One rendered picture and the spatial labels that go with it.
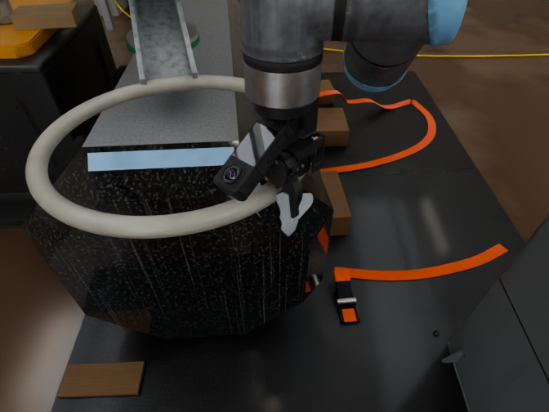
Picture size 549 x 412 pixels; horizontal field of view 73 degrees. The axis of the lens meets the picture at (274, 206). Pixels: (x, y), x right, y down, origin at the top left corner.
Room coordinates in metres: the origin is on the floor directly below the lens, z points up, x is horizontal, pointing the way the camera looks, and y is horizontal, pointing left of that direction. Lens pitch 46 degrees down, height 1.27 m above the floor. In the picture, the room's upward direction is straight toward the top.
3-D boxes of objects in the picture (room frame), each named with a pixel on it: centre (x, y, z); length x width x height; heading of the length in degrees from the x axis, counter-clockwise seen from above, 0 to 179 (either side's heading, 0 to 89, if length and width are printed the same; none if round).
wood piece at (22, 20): (1.39, 0.80, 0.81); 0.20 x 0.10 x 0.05; 100
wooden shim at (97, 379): (0.44, 0.56, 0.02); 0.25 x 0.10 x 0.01; 92
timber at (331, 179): (1.19, -0.25, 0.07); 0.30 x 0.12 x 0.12; 5
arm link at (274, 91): (0.42, -0.01, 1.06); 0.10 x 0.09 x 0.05; 46
